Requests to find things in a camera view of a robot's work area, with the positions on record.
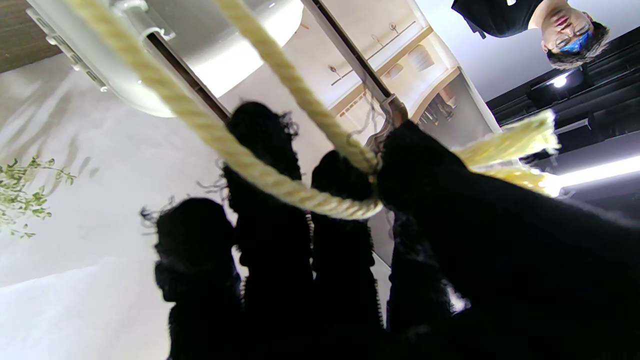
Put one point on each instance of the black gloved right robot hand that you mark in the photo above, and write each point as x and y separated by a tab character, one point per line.
475	260

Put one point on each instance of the small beige trolley suitcase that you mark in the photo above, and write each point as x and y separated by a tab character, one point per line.
230	55

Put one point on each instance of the person in black shirt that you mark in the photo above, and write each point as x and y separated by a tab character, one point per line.
495	17

